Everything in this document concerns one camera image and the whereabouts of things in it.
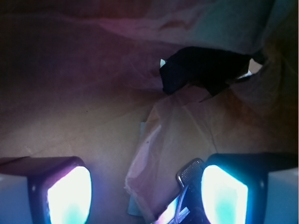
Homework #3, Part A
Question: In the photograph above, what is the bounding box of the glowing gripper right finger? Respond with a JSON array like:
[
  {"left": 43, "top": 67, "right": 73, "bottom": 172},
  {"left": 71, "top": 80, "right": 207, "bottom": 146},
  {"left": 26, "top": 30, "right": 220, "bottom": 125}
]
[{"left": 201, "top": 153, "right": 299, "bottom": 224}]

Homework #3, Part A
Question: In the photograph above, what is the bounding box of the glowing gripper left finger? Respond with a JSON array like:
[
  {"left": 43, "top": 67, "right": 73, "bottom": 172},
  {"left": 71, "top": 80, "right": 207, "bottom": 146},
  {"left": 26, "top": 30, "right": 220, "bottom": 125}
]
[{"left": 0, "top": 156, "right": 92, "bottom": 224}]

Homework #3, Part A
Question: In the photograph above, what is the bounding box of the silver key bunch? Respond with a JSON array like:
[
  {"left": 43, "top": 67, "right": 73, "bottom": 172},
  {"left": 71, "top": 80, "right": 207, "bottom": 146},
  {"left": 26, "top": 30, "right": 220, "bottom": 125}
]
[{"left": 154, "top": 158, "right": 209, "bottom": 224}]

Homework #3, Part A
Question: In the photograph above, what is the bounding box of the brown paper bag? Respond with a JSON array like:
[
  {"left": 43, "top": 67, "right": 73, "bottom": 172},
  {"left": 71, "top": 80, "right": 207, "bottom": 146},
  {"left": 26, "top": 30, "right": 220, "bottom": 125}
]
[{"left": 0, "top": 0, "right": 299, "bottom": 224}]

